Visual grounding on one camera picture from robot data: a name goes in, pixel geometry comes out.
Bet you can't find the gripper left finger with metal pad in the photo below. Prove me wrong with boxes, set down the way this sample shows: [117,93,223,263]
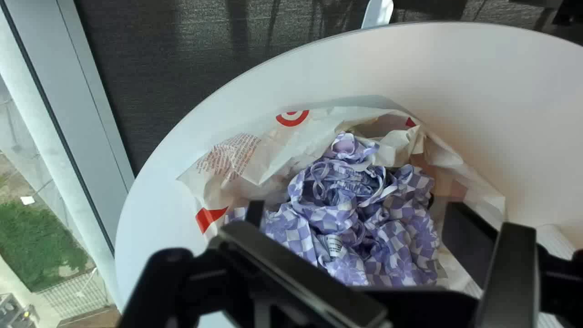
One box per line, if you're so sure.
[117,219,392,328]

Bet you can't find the white window frame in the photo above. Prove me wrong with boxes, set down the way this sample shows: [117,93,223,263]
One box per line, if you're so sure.
[0,0,137,306]

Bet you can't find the purple white checkered cloth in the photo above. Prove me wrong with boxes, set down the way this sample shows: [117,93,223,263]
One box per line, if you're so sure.
[261,131,445,288]

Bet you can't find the white plastic shopping bag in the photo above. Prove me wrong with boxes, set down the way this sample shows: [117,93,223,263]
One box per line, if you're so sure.
[177,97,509,294]

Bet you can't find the gripper right finger with metal pad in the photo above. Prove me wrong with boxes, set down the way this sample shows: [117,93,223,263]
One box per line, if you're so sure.
[445,203,583,328]

